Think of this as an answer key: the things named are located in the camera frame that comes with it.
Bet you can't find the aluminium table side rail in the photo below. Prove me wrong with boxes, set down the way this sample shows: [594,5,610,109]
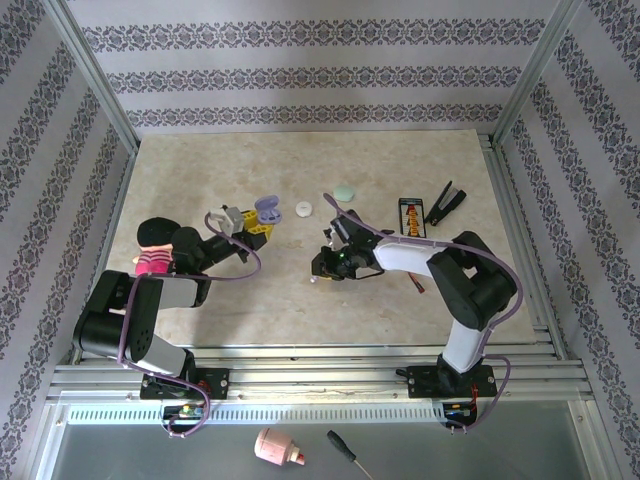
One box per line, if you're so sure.
[477,130,569,361]
[69,144,139,364]

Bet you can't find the pink toy bottle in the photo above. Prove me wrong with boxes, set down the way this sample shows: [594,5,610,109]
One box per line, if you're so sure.
[253,427,307,469]

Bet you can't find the slotted grey cable duct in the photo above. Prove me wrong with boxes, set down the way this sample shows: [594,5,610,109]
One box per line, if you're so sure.
[64,402,446,426]

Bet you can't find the orange and black card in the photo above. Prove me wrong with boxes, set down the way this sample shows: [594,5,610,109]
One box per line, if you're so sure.
[398,197,427,239]

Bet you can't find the grey metal sheet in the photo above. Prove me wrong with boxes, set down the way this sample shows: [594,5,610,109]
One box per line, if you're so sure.
[47,422,594,480]

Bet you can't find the black folding clip tool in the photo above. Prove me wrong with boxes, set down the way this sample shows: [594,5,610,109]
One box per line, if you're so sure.
[423,180,469,227]

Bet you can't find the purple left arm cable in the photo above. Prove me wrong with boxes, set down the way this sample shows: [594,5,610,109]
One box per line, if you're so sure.
[117,212,264,441]

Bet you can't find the plush doll with black hat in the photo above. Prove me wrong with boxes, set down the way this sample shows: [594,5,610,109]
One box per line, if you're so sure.
[132,216,181,276]

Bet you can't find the aluminium frame post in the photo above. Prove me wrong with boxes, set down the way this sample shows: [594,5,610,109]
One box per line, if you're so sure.
[42,0,141,151]
[492,0,584,146]

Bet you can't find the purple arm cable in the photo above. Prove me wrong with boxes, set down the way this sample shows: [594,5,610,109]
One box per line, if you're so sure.
[322,192,525,436]
[117,212,264,441]

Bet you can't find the black handled screwdriver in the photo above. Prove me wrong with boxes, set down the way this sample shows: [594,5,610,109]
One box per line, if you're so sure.
[326,429,374,480]

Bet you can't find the purple earbud charging case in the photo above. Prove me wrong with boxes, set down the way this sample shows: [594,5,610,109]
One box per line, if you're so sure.
[253,193,284,224]

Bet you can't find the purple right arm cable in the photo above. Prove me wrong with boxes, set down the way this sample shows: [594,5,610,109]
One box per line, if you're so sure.
[322,192,525,436]

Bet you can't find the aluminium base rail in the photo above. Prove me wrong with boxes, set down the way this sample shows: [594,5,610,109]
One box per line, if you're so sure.
[47,343,599,404]

